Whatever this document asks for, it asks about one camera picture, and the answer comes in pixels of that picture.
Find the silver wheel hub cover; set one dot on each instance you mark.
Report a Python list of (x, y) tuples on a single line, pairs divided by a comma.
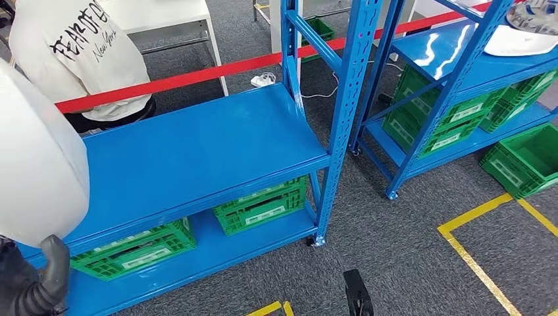
[(538, 17)]

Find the white curved shell part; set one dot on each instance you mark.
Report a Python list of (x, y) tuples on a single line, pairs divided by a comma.
[(39, 165), (518, 46)]

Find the open green plastic crate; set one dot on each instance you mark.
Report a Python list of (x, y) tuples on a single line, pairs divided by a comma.
[(320, 30), (527, 159)]

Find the red barrier belt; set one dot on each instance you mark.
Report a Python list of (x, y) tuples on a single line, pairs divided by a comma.
[(196, 76)]

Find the black round stool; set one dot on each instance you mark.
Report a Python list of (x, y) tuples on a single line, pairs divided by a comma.
[(144, 111)]

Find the black caster wheel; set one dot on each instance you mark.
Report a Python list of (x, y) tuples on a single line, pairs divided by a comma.
[(311, 242)]

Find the person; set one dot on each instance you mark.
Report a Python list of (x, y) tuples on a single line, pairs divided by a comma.
[(78, 56)]

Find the folded green plastic crate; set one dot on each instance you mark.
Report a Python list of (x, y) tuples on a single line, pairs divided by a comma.
[(414, 87), (501, 115), (399, 131), (261, 207), (135, 255), (534, 87)]

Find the white power strip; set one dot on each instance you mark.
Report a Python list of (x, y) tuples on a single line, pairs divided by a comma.
[(260, 80)]

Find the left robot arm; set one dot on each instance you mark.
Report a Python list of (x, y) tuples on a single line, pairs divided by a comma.
[(39, 305)]

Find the blue metal shelf rack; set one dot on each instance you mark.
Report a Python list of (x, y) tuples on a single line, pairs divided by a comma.
[(440, 48), (196, 139)]

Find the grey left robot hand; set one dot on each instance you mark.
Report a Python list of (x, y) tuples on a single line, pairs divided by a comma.
[(56, 261)]

